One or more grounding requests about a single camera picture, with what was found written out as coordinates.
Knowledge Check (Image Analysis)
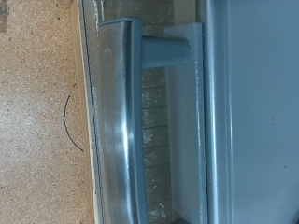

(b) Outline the light wooden box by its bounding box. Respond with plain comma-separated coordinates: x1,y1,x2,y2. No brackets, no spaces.
69,0,96,224

